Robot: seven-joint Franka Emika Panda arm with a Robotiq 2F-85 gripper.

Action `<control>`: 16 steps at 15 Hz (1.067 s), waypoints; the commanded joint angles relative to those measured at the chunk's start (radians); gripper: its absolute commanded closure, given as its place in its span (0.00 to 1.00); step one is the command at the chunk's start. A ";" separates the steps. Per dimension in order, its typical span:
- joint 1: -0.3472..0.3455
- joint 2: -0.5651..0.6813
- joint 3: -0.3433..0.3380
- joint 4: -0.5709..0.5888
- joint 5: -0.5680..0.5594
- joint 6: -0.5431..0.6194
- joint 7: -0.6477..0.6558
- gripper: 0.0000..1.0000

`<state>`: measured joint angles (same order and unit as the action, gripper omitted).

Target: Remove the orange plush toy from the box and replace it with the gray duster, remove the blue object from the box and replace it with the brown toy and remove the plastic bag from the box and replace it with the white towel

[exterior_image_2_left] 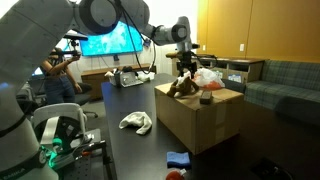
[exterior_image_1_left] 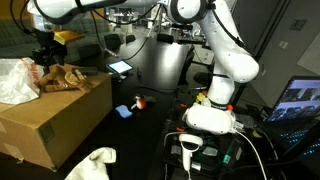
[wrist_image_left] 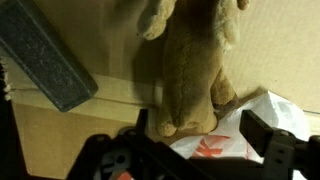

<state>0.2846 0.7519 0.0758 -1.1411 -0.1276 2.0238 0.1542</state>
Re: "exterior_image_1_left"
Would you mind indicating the white VR headset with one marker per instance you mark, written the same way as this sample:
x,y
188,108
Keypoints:
x,y
208,118

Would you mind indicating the yellow wrist camera mount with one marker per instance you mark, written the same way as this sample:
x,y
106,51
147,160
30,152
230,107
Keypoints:
x,y
68,36

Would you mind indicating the orange plush toy with tag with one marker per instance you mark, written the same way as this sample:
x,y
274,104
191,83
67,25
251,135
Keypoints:
x,y
141,103

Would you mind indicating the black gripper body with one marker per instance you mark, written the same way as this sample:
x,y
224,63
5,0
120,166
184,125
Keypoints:
x,y
46,46

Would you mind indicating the white knitted towel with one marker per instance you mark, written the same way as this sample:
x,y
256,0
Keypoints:
x,y
93,165

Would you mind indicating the black equipment tray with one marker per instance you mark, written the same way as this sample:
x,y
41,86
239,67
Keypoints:
x,y
216,156

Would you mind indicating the large cardboard box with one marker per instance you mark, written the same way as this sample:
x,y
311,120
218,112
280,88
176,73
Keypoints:
x,y
73,126

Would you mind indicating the small yellow object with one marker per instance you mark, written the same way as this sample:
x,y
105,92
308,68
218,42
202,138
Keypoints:
x,y
200,97

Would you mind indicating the blue cloth pad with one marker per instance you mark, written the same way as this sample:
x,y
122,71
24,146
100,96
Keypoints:
x,y
124,111

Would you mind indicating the grey sofa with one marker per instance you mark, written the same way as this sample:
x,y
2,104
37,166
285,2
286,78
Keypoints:
x,y
83,30

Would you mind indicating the white barcode scanner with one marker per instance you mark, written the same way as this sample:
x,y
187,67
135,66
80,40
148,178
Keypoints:
x,y
187,150

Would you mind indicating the open laptop lit screen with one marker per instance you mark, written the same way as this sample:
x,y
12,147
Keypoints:
x,y
298,100

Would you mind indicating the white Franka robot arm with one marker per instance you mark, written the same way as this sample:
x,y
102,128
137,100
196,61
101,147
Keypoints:
x,y
226,56

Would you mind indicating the small tablet lit screen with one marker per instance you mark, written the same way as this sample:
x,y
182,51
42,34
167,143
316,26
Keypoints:
x,y
120,66

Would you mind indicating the white plastic bag red print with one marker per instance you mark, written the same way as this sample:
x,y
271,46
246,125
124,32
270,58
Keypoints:
x,y
16,83

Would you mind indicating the brown plush animal toy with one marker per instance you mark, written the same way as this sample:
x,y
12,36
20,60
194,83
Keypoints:
x,y
60,81

